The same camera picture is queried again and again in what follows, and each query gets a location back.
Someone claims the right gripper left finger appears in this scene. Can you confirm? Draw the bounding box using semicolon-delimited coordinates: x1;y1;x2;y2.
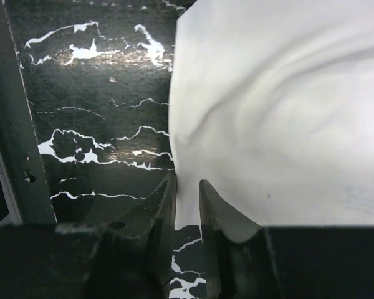
0;173;176;298

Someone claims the white underwear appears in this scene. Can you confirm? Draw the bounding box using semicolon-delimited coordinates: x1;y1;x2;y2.
169;1;374;229

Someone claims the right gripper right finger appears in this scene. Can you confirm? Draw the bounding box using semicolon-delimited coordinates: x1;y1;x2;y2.
199;180;374;298

